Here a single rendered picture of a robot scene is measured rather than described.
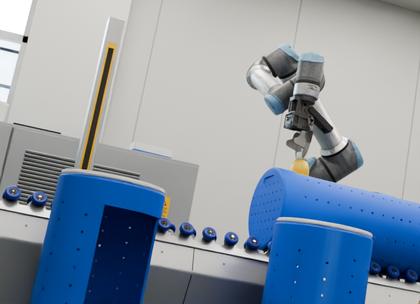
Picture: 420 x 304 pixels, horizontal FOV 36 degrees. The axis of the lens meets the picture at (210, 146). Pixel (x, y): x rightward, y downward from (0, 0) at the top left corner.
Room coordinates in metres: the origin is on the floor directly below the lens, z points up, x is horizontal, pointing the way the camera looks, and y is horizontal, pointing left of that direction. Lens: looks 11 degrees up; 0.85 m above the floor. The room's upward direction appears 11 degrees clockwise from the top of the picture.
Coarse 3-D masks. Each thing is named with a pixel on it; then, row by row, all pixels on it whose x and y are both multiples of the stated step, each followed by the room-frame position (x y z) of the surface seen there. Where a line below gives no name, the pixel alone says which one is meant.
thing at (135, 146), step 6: (132, 144) 3.87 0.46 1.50; (138, 144) 3.84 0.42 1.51; (144, 144) 3.85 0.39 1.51; (138, 150) 3.84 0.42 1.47; (144, 150) 3.85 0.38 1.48; (150, 150) 3.86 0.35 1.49; (156, 150) 3.88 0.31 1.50; (162, 150) 3.89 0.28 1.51; (168, 150) 3.90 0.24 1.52; (168, 156) 3.90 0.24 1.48
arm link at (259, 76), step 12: (252, 72) 2.78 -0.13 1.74; (264, 72) 2.68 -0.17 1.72; (252, 84) 2.80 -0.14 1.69; (264, 84) 2.51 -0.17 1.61; (276, 84) 2.40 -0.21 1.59; (288, 84) 2.32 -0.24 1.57; (264, 96) 2.36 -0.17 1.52; (276, 96) 2.32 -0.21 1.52; (288, 96) 2.32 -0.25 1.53; (276, 108) 2.34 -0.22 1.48; (288, 108) 2.36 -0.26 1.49
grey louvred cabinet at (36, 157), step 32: (0, 128) 3.55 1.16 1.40; (32, 128) 3.60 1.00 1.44; (0, 160) 3.56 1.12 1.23; (32, 160) 3.59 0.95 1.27; (64, 160) 3.62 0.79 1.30; (96, 160) 3.65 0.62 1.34; (128, 160) 3.69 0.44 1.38; (160, 160) 3.72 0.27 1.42; (0, 192) 3.57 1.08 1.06; (32, 192) 3.59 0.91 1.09; (192, 192) 3.76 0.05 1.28
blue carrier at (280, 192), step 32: (256, 192) 2.28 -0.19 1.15; (288, 192) 2.07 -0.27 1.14; (320, 192) 2.12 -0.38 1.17; (352, 192) 2.18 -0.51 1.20; (256, 224) 2.24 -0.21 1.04; (352, 224) 2.13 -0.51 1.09; (384, 224) 2.17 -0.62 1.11; (416, 224) 2.21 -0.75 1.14; (384, 256) 2.21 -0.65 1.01; (416, 256) 2.23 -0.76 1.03
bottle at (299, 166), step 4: (296, 160) 2.21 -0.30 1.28; (300, 160) 2.21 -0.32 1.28; (304, 160) 2.22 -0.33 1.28; (292, 164) 2.22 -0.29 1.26; (296, 164) 2.20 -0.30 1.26; (300, 164) 2.20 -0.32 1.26; (304, 164) 2.20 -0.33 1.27; (292, 168) 2.21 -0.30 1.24; (296, 168) 2.20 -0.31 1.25; (300, 168) 2.20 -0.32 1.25; (304, 168) 2.20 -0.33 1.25; (308, 168) 2.21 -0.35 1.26; (296, 172) 2.20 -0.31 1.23; (300, 172) 2.19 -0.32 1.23; (304, 172) 2.20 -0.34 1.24; (308, 172) 2.21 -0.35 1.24
